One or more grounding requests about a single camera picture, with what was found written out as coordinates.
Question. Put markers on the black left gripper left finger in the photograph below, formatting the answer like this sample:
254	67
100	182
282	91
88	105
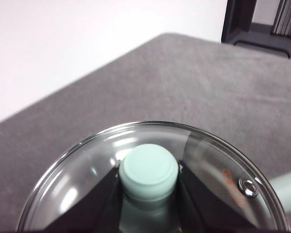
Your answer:
97	208

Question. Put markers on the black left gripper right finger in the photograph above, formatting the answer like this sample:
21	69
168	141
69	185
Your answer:
203	208

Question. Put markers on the glass lid with green knob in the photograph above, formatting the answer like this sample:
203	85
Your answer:
148	170

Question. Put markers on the grey slatted panel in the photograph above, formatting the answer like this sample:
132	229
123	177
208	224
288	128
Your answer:
288	17

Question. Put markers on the black frame rack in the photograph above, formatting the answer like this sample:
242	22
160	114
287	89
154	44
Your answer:
235	29

